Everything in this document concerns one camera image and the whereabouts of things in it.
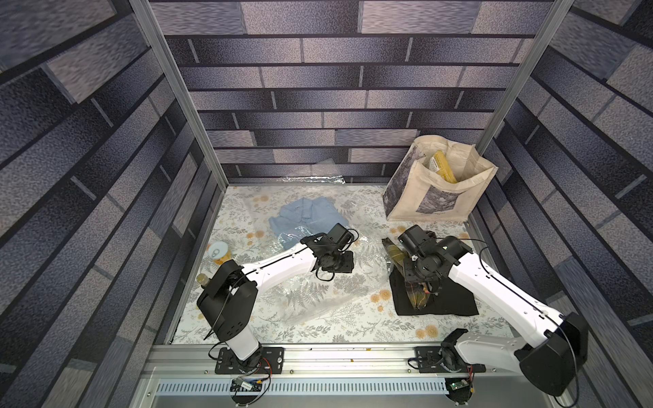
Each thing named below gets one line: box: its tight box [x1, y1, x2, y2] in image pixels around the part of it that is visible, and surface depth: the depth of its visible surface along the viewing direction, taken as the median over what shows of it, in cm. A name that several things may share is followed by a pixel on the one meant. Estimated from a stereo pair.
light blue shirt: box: [268, 195, 350, 251], surface depth 109 cm
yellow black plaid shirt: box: [381, 237, 432, 311], surface depth 75 cm
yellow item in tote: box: [429, 149, 459, 184], surface depth 99 cm
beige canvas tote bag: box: [381, 135, 499, 222], surface depth 99 cm
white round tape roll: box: [208, 241, 229, 260], surface depth 93 cm
